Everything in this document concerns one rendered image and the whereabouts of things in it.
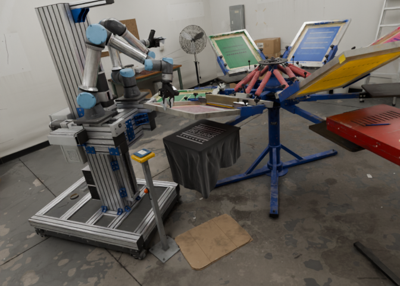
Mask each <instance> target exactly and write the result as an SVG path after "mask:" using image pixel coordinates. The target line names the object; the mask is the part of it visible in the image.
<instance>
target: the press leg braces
mask: <svg viewBox="0 0 400 286"><path fill-rule="evenodd" d="M281 148H282V149H283V150H285V151H287V152H288V153H290V154H291V155H293V156H294V157H296V158H297V159H295V160H297V161H298V162H300V161H304V160H306V159H305V158H304V157H300V156H299V155H297V154H296V153H295V152H293V151H291V150H290V149H288V148H287V147H285V146H284V145H282V144H281ZM269 151H270V148H269V147H268V146H267V147H266V148H265V149H264V151H263V152H262V153H261V154H260V156H259V157H258V158H257V159H256V160H255V162H254V163H253V164H252V165H251V166H250V167H249V168H248V170H247V171H246V172H244V173H243V175H244V176H247V175H251V174H254V173H253V172H252V171H253V170H254V169H255V167H256V166H257V165H258V164H259V163H260V162H261V160H262V159H263V158H264V157H265V155H266V154H268V152H269ZM271 186H278V180H277V159H276V148H273V180H272V181H271Z"/></svg>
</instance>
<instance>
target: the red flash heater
mask: <svg viewBox="0 0 400 286"><path fill-rule="evenodd" d="M326 124H327V130H329V131H331V132H333V133H335V134H337V135H338V136H341V137H343V138H344V139H347V140H349V141H350V142H353V143H355V144H357V145H359V146H361V147H363V148H365V149H367V150H369V151H371V152H373V153H375V154H377V155H379V156H381V157H383V158H385V159H387V160H389V161H391V162H393V163H395V164H397V165H399V166H400V109H399V108H396V107H393V106H389V105H385V104H380V105H375V106H371V107H368V108H363V109H358V110H355V111H351V112H346V113H342V114H338V115H334V116H330V117H326ZM367 124H388V125H369V126H365V125H367Z"/></svg>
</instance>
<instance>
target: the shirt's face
mask: <svg viewBox="0 0 400 286"><path fill-rule="evenodd" d="M199 124H205V125H209V126H212V127H217V128H222V129H225V130H226V131H224V132H222V133H220V134H219V135H217V136H215V137H213V138H212V139H210V140H208V141H207V142H205V143H203V144H199V143H195V142H192V141H190V140H186V139H183V138H180V137H177V135H179V134H181V133H183V132H185V131H187V130H189V129H191V128H193V127H195V126H197V125H199ZM238 128H240V127H236V126H233V125H228V124H223V123H220V122H215V121H210V120H205V119H201V120H199V121H197V122H195V123H193V124H191V125H189V126H187V127H185V128H183V129H181V130H179V131H177V132H175V133H173V134H171V135H169V136H167V137H165V138H164V139H166V140H169V141H171V142H175V143H178V144H181V145H184V146H186V147H189V148H192V149H195V150H198V151H200V150H202V149H205V148H206V147H208V146H209V145H211V144H213V143H215V142H216V141H218V140H220V139H222V138H223V137H225V136H227V135H228V134H230V133H232V132H234V131H235V130H237V129H238Z"/></svg>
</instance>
